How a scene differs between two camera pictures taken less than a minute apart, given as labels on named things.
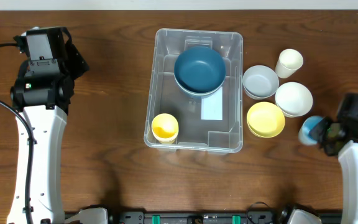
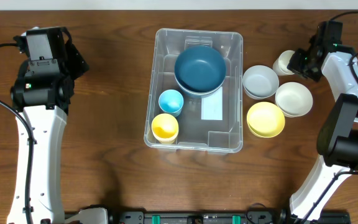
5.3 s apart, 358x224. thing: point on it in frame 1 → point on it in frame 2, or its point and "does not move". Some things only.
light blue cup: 304,135 → 171,101
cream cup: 288,62 does not move
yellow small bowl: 265,119 does not move
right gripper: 323,134 → 299,65
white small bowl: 293,99 does not move
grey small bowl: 260,82 does not move
